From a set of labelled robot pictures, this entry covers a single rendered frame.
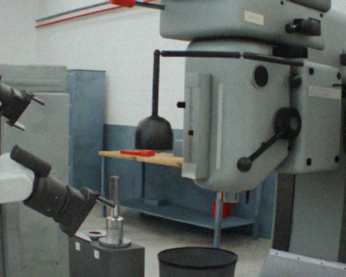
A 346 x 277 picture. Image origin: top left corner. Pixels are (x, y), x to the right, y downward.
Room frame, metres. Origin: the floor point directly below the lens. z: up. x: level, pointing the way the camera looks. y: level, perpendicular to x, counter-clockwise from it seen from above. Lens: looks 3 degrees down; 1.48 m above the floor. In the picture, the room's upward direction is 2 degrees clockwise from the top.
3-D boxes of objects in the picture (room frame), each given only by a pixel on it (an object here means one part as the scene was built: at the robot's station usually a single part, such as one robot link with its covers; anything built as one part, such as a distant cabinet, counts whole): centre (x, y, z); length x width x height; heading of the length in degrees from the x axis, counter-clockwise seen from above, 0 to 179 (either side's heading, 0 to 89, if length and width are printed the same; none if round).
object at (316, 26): (1.19, -0.28, 1.66); 0.12 x 0.04 x 0.04; 132
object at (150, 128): (1.09, 0.03, 1.43); 0.07 x 0.07 x 0.06
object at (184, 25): (1.28, -0.17, 1.68); 0.34 x 0.24 x 0.10; 132
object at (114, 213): (1.52, 0.14, 1.24); 0.03 x 0.03 x 0.11
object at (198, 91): (1.18, -0.05, 1.45); 0.04 x 0.04 x 0.21; 42
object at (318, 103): (1.38, -0.28, 1.47); 0.24 x 0.19 x 0.26; 42
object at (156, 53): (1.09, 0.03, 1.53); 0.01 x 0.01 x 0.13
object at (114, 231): (1.52, 0.14, 1.14); 0.05 x 0.05 x 0.06
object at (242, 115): (1.25, -0.14, 1.47); 0.21 x 0.19 x 0.32; 42
